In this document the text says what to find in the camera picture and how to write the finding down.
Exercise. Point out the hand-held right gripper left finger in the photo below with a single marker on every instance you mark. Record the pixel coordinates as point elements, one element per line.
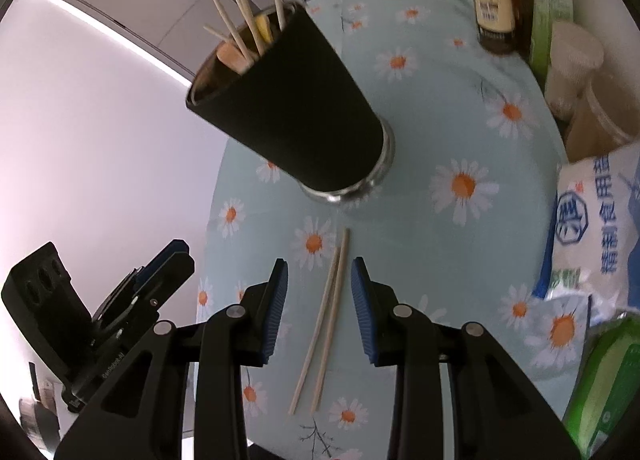
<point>277,310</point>

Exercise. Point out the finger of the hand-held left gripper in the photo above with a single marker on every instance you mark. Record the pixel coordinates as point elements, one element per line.
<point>172,251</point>
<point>172,275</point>

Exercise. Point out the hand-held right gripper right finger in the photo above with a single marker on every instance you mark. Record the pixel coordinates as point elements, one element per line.
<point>362,310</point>

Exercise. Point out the black utensil holder cup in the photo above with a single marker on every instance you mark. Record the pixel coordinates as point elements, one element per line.
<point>290,104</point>

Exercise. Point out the daisy print tablecloth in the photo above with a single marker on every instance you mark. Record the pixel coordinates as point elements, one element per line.
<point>440,250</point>

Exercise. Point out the wooden spoon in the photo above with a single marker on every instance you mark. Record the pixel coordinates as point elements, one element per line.
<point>231,57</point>

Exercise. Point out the yellow utensil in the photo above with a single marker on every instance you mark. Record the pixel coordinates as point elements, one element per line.
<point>264,28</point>

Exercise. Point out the white and blue salt bag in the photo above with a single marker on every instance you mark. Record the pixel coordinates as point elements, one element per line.
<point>595,240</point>

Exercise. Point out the green plastic packet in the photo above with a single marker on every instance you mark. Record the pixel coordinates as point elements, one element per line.
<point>610,390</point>

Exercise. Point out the brown translucent container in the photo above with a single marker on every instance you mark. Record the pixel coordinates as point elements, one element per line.
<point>597,129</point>

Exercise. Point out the green and white packet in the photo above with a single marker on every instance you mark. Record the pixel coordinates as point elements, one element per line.
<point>547,14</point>

